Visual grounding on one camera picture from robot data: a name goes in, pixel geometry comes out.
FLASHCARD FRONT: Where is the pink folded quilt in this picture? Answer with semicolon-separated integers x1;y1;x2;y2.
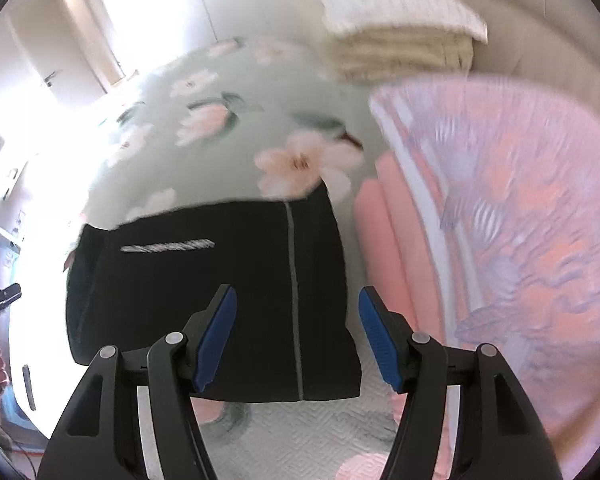
354;152;445;344

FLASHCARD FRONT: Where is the beige folded quilt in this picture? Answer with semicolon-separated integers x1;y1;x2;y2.
296;0;474;84

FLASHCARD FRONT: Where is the floral green bedspread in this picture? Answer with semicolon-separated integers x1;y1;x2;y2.
7;34;416;480

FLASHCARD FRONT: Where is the black hooded jacket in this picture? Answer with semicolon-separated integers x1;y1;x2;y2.
63;184;364;404

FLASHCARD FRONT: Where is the white dotted pillow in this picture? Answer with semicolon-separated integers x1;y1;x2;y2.
317;0;489;44

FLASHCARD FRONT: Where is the white room door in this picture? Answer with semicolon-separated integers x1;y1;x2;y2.
8;0;106;124

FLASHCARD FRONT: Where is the white wardrobe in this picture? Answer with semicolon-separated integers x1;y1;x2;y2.
86;0;401;47

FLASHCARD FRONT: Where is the beige padded headboard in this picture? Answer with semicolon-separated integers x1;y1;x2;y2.
462;0;600;115

